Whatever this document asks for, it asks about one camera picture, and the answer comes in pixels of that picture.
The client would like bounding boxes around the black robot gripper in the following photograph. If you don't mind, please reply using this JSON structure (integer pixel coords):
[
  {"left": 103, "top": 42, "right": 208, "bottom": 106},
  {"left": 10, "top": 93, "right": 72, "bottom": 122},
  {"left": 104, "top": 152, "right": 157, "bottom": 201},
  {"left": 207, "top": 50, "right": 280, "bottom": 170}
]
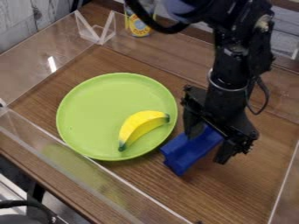
[{"left": 181, "top": 73, "right": 259, "bottom": 165}]

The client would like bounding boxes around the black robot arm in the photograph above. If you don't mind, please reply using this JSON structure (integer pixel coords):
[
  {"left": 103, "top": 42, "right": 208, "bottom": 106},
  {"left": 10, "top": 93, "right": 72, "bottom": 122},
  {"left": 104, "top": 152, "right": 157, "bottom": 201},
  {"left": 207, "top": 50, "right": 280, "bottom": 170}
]
[{"left": 125, "top": 0, "right": 275, "bottom": 164}]

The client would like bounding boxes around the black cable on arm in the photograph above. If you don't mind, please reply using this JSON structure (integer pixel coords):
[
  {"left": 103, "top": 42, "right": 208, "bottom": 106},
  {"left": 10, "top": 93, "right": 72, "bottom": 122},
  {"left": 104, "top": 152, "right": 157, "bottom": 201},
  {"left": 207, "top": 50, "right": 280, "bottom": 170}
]
[{"left": 244, "top": 77, "right": 271, "bottom": 116}]

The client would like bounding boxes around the black metal stand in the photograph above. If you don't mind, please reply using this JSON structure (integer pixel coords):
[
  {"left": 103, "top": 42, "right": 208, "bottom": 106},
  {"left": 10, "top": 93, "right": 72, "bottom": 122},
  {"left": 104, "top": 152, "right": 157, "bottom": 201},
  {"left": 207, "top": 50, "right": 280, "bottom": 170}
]
[{"left": 0, "top": 181, "right": 69, "bottom": 224}]

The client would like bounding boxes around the clear acrylic front wall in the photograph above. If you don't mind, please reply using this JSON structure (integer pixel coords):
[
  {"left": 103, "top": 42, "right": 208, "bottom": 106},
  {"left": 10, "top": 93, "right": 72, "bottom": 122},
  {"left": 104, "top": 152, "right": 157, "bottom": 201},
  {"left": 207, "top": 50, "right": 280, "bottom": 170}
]
[{"left": 0, "top": 108, "right": 192, "bottom": 224}]

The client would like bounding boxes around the blue plastic block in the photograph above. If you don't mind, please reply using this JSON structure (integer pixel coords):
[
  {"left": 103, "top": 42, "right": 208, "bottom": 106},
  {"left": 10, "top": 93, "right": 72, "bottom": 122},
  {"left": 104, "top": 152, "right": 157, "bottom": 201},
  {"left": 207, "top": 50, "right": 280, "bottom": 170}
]
[{"left": 160, "top": 125, "right": 223, "bottom": 176}]

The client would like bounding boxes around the green plate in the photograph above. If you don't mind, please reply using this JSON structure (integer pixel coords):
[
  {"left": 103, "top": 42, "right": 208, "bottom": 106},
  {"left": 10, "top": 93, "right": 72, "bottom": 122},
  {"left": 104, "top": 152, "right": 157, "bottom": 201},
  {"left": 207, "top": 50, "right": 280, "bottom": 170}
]
[{"left": 56, "top": 73, "right": 177, "bottom": 161}]

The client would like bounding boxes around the yellow toy banana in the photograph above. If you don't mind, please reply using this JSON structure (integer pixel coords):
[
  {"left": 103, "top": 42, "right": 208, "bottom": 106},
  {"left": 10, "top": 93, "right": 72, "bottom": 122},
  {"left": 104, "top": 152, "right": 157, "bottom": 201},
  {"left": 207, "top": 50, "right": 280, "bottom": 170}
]
[{"left": 117, "top": 110, "right": 171, "bottom": 151}]

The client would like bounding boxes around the clear acrylic corner bracket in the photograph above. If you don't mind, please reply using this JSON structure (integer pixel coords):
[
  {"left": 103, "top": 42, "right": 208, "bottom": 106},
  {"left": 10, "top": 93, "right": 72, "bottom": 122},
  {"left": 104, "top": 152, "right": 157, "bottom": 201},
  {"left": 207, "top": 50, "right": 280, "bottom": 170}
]
[{"left": 75, "top": 10, "right": 116, "bottom": 46}]

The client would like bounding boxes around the yellow labelled tin can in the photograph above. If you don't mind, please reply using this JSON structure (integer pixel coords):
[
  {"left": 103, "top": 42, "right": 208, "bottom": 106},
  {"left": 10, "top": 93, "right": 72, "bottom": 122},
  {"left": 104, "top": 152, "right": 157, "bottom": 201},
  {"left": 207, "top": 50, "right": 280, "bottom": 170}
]
[{"left": 124, "top": 5, "right": 151, "bottom": 38}]

